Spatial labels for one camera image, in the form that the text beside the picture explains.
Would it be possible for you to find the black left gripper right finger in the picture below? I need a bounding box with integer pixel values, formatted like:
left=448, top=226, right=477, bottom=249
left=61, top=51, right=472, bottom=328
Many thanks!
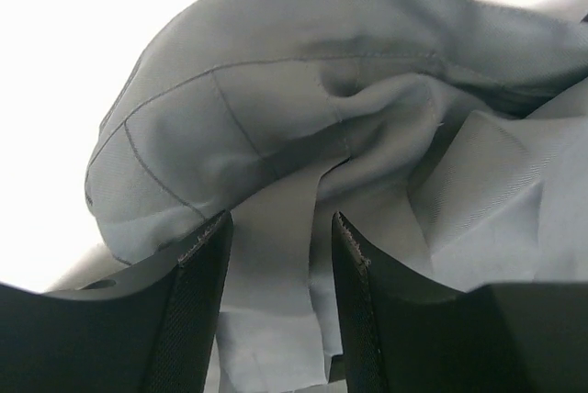
left=332, top=213, right=587, bottom=392

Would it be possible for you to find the grey pleated skirt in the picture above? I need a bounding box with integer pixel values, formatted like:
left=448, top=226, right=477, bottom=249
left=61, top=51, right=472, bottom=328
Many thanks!
left=43, top=0, right=588, bottom=387

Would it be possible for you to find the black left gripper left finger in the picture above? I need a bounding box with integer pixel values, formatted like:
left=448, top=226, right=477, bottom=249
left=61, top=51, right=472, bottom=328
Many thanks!
left=1, top=212, right=232, bottom=392

